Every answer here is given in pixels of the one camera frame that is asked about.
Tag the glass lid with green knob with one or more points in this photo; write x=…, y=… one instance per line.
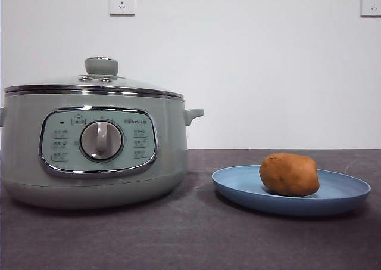
x=101, y=65

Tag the brown potato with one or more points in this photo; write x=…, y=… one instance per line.
x=289, y=175

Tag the white wall socket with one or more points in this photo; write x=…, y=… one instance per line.
x=122, y=1
x=372, y=3

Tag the blue round plate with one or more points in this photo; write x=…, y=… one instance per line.
x=235, y=183

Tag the pale green electric steamer pot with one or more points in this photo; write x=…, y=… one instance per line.
x=169, y=150

